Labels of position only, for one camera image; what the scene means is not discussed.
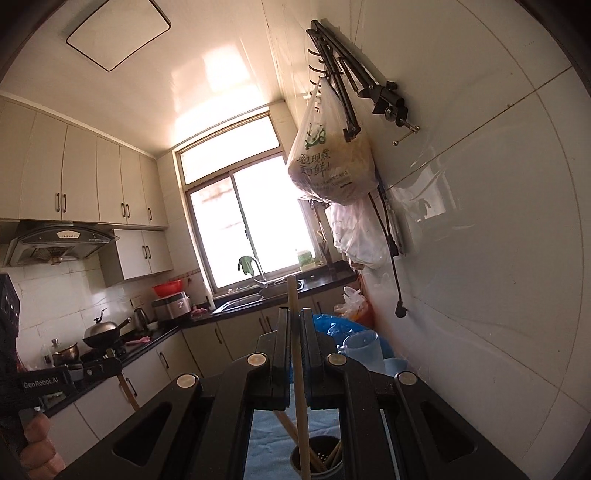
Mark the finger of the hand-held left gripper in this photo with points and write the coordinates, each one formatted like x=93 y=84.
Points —
x=99 y=367

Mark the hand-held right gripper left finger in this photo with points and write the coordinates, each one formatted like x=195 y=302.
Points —
x=281 y=350

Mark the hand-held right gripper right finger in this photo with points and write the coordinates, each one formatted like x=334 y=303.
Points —
x=308 y=350

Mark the pale bamboo chopstick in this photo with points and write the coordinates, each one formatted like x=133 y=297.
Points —
x=128 y=393
x=302 y=438

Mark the dark perforated utensil holder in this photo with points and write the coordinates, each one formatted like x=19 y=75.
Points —
x=323 y=445

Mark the person's left hand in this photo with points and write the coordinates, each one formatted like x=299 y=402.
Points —
x=41 y=447

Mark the gas stove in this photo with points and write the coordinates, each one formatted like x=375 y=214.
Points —
x=104 y=353

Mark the blue plastic bag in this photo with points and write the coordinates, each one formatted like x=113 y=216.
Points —
x=332 y=330

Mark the black wok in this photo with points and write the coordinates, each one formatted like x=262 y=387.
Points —
x=101 y=334

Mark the steel cooking pot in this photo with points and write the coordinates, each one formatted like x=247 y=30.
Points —
x=64 y=353

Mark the pink rag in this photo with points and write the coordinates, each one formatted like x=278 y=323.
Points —
x=138 y=341
x=201 y=313

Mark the clear plastic pitcher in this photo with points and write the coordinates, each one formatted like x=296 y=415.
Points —
x=362 y=350

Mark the steel kitchen sink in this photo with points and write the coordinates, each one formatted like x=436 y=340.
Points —
x=249 y=300

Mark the orange plastic bag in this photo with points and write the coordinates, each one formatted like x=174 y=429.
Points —
x=358 y=311

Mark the steel kettle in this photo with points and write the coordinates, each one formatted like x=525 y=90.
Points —
x=141 y=318

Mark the black kitchen countertop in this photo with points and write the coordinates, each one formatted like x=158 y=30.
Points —
x=166 y=332

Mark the steel faucet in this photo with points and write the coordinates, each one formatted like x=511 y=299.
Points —
x=261 y=274

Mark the light blue cup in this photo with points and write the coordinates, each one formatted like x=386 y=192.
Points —
x=396 y=367

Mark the green container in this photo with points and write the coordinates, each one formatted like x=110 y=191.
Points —
x=305 y=261

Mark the green cloth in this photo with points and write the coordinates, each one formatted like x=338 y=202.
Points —
x=247 y=265

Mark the blue tablecloth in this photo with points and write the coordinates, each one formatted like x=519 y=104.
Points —
x=268 y=443

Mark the silver rice cooker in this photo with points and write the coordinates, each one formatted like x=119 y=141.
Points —
x=171 y=307

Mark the red plastic basin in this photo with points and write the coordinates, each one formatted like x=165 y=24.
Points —
x=167 y=288

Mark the white plastic bag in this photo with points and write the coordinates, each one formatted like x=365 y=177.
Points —
x=360 y=235

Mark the steel range hood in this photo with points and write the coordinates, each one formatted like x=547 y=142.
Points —
x=60 y=242

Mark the kitchen window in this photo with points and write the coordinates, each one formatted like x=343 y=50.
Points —
x=249 y=217

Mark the printed plastic bag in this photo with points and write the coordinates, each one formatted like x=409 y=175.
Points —
x=332 y=157

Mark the square ceiling light panel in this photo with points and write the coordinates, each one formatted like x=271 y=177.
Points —
x=120 y=32

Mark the small cream wall cabinet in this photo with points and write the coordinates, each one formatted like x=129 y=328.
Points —
x=138 y=254

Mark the black wall rack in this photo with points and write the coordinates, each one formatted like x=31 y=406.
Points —
x=316 y=202

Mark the white wall box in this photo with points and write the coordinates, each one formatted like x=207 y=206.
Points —
x=406 y=221

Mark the cream upper wall cabinets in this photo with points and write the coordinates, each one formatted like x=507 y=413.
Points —
x=83 y=175

